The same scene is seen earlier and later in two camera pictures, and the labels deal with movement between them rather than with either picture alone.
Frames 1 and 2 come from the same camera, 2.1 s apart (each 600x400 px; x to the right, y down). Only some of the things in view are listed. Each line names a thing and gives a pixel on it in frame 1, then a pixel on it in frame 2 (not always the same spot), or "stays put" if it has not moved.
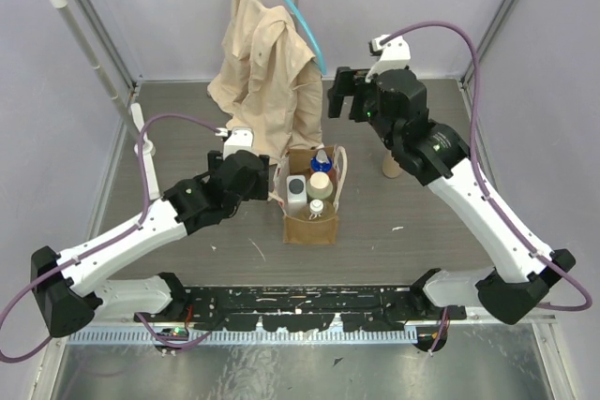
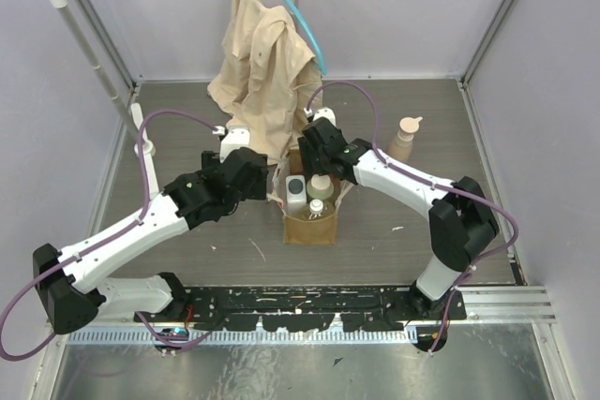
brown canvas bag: x=297 y=162 stays put
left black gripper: x=262 y=177 stays put
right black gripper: x=344 y=84 -> x=311 y=165
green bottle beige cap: x=319 y=186 stays put
